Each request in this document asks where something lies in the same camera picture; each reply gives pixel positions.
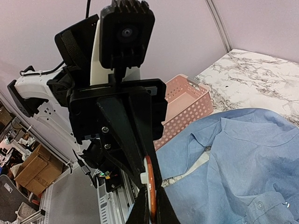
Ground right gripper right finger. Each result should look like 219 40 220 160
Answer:
156 187 180 224

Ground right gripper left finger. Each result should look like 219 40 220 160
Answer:
126 187 150 224

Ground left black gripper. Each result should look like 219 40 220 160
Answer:
47 79 167 187

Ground orange portrait round brooch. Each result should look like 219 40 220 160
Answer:
140 155 157 224

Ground blue button-up shirt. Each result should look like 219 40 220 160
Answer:
157 109 299 224

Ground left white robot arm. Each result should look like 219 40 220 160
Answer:
8 12 167 187

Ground pink plastic basket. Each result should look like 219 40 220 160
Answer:
154 74 213 150

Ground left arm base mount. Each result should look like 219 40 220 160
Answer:
81 144 131 194

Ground aluminium front rail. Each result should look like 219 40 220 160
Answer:
37 168 141 224

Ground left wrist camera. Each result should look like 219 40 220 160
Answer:
100 0 155 70

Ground left aluminium corner post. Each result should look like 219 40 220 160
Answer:
205 0 233 53

